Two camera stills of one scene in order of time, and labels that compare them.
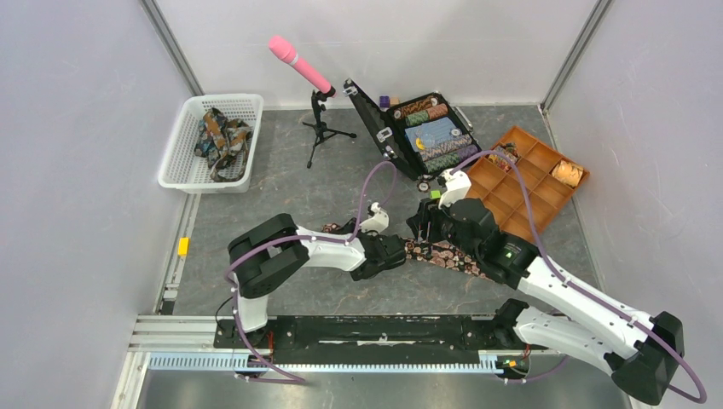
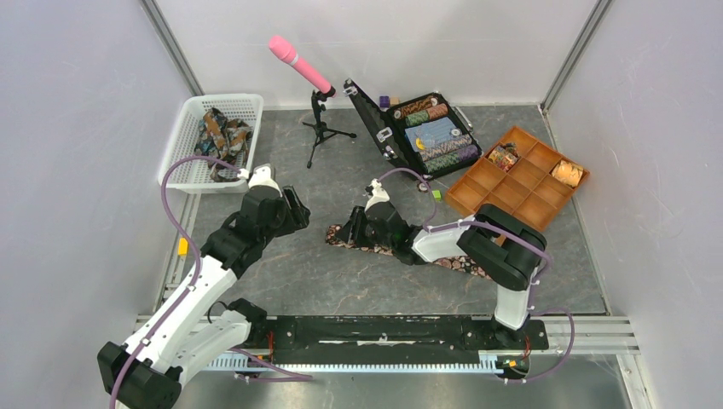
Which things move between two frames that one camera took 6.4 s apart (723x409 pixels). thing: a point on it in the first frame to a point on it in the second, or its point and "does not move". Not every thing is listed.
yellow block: [183, 245] does not move
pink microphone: [284, 49] does not move
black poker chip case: [423, 135] does not move
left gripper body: [361, 276] to [280, 227]
